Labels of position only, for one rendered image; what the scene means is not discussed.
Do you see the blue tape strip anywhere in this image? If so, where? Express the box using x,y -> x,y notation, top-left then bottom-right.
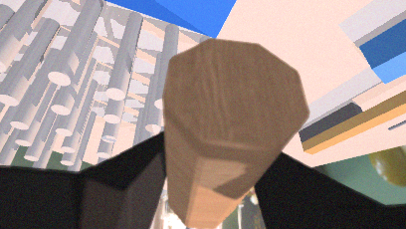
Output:
104,0 -> 237,38

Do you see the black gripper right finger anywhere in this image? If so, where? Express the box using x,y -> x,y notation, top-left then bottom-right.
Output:
254,152 -> 406,229

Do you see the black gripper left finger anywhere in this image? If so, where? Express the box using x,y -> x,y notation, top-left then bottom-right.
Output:
0,131 -> 166,229

